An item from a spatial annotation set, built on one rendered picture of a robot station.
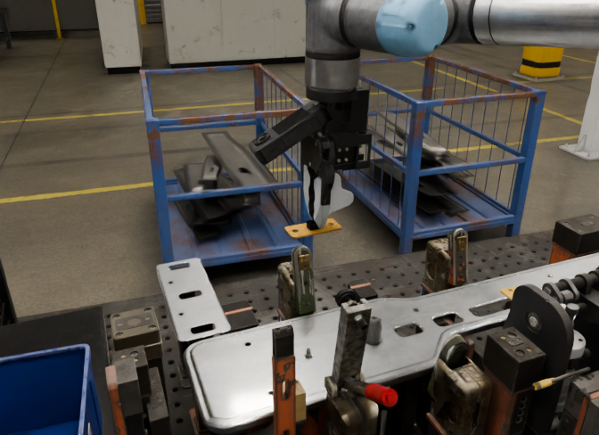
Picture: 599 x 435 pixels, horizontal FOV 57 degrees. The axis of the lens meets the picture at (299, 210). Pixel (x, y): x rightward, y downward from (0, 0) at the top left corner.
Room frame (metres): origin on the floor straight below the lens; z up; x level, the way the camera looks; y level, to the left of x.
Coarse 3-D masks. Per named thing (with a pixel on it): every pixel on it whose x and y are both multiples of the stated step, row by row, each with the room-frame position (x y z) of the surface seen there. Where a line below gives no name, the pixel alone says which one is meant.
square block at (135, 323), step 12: (132, 312) 0.80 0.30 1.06; (144, 312) 0.80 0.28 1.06; (120, 324) 0.77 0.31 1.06; (132, 324) 0.77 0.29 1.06; (144, 324) 0.77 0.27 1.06; (156, 324) 0.77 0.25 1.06; (120, 336) 0.74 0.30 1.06; (132, 336) 0.74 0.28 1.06; (144, 336) 0.75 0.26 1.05; (156, 336) 0.75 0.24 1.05; (120, 348) 0.73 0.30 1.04; (144, 348) 0.74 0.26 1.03; (156, 348) 0.75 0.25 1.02; (156, 360) 0.75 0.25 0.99; (168, 408) 0.76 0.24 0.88
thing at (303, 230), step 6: (312, 222) 0.76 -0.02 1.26; (330, 222) 0.78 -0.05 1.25; (336, 222) 0.78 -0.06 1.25; (288, 228) 0.76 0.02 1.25; (294, 228) 0.75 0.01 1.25; (300, 228) 0.75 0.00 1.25; (306, 228) 0.75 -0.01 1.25; (312, 228) 0.75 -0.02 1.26; (318, 228) 0.75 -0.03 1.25; (324, 228) 0.75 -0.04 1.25; (330, 228) 0.75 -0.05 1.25; (336, 228) 0.75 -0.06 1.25; (294, 234) 0.73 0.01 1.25; (300, 234) 0.73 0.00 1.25; (306, 234) 0.73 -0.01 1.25; (312, 234) 0.74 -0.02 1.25
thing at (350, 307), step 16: (352, 304) 0.62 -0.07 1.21; (368, 304) 0.61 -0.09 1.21; (352, 320) 0.59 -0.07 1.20; (368, 320) 0.60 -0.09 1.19; (352, 336) 0.60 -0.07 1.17; (336, 352) 0.62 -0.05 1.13; (352, 352) 0.61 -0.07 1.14; (336, 368) 0.61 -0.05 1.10; (352, 368) 0.61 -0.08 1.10; (336, 384) 0.61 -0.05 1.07
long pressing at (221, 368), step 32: (480, 288) 0.97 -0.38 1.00; (288, 320) 0.86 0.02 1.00; (320, 320) 0.86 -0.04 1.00; (384, 320) 0.86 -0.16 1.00; (416, 320) 0.86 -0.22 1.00; (480, 320) 0.85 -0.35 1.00; (192, 352) 0.77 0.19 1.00; (224, 352) 0.77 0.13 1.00; (256, 352) 0.77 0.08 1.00; (320, 352) 0.77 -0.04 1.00; (384, 352) 0.77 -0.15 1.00; (416, 352) 0.77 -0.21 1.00; (192, 384) 0.69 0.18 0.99; (224, 384) 0.69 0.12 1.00; (256, 384) 0.69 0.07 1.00; (320, 384) 0.69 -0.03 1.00; (384, 384) 0.69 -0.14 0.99; (224, 416) 0.62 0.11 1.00; (256, 416) 0.62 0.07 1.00
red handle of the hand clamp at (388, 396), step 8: (344, 384) 0.61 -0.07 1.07; (352, 384) 0.59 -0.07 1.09; (360, 384) 0.57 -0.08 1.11; (368, 384) 0.56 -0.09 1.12; (376, 384) 0.55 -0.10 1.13; (360, 392) 0.57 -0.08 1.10; (368, 392) 0.54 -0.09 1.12; (376, 392) 0.53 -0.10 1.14; (384, 392) 0.52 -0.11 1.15; (392, 392) 0.52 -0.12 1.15; (376, 400) 0.52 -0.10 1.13; (384, 400) 0.51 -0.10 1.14; (392, 400) 0.51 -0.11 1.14
